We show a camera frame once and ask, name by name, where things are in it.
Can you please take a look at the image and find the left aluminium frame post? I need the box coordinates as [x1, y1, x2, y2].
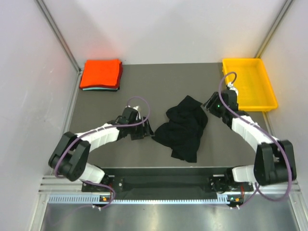
[33, 0, 82, 73]

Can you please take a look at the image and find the grey slotted cable duct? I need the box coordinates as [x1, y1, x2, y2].
[48, 194, 243, 205]

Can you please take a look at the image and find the yellow plastic tray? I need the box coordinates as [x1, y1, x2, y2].
[222, 58, 278, 112]

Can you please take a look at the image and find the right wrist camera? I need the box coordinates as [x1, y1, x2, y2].
[226, 82, 239, 96]

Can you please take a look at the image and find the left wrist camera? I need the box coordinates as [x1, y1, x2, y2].
[127, 106, 141, 122]

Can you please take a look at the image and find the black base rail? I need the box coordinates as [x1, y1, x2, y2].
[81, 167, 256, 199]

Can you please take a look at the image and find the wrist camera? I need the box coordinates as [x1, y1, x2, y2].
[226, 82, 239, 96]
[127, 106, 141, 122]

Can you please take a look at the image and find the aluminium frame post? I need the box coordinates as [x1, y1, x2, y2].
[33, 0, 82, 73]
[254, 0, 295, 58]

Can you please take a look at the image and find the right aluminium frame post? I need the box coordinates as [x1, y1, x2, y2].
[254, 0, 295, 58]

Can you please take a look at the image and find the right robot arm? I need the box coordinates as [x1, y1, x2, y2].
[202, 89, 297, 191]

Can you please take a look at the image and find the red folded t-shirt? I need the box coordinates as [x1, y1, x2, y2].
[117, 62, 123, 90]

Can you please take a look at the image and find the teal folded t-shirt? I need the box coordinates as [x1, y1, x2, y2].
[82, 87, 104, 91]

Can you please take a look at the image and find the purple cable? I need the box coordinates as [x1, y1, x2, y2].
[54, 96, 151, 179]
[218, 71, 295, 202]

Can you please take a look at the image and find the orange folded t-shirt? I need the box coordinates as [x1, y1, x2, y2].
[79, 59, 121, 89]

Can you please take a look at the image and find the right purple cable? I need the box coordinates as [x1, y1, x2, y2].
[218, 71, 295, 202]

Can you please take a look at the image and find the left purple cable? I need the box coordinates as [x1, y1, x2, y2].
[54, 96, 151, 179]

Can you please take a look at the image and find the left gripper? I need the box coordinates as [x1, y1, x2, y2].
[128, 116, 154, 140]

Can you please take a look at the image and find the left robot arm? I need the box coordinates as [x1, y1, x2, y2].
[48, 106, 154, 191]

